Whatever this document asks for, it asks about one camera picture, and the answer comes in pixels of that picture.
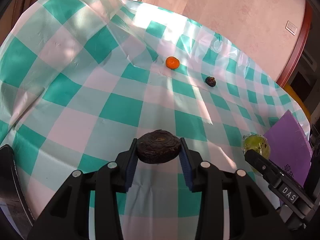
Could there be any green apple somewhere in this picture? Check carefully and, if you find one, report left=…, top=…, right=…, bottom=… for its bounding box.
left=242, top=134, right=271, bottom=160

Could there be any purple cardboard box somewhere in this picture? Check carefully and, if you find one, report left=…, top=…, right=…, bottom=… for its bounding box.
left=264, top=111, right=312, bottom=185

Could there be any white wall light switch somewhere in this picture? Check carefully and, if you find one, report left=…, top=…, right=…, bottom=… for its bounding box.
left=285, top=21, right=297, bottom=36

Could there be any red wooden door frame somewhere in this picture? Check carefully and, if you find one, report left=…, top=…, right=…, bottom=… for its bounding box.
left=277, top=0, right=312, bottom=88

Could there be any dark brown dried fruit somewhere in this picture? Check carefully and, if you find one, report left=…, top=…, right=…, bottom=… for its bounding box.
left=136, top=129, right=182, bottom=164

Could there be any small dark dried fruit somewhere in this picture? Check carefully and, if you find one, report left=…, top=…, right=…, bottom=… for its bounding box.
left=205, top=76, right=216, bottom=87

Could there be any small orange on table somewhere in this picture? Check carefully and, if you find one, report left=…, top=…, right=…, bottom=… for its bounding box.
left=165, top=56, right=180, bottom=69

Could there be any green white checkered tablecloth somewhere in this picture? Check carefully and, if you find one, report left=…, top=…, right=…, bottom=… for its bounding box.
left=0, top=0, right=311, bottom=240

